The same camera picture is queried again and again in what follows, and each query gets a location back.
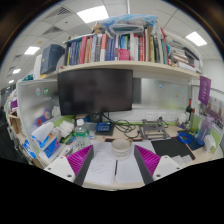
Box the clear plastic water bottle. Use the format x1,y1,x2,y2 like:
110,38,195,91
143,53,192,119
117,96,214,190
75,119,90,148

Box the dark blue box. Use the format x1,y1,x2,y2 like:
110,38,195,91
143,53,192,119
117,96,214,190
40,44,65,74

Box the purple hanging sign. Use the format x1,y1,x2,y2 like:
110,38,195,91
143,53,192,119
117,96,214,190
198,76,211,106

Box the black cables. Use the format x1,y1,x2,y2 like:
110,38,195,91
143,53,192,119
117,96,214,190
101,113,144,140

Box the black mouse pad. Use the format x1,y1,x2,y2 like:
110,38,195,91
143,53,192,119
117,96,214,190
152,137,195,160

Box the white wooden shelf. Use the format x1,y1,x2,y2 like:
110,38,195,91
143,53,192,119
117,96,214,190
43,60,203,81

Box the dark glass bottle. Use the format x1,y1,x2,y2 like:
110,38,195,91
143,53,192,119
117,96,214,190
185,98,192,123

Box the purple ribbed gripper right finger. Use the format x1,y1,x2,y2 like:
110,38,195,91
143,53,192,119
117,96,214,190
133,144,183,186

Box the white ceramic cup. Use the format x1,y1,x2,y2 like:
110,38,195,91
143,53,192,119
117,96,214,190
111,139,131,160

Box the blue small device box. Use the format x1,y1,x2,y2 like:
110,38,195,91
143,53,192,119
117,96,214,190
96,122,111,132

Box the white paper sheet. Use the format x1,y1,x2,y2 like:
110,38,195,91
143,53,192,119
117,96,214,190
85,140,116,186

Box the purple transparent water bottle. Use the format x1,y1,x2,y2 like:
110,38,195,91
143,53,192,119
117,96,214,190
197,115,214,146

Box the blue white tissue box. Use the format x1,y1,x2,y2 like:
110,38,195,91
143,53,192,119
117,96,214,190
31,122,59,158

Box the grey metal laptop stand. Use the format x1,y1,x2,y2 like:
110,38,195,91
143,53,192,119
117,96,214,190
139,117,170,141

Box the black computer monitor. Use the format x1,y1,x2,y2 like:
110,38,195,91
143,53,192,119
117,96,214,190
58,68,133,115

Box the row of books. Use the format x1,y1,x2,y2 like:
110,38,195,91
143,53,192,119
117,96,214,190
65,27,203,73

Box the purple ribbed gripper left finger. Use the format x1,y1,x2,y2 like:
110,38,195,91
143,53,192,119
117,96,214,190
43,144,95,187

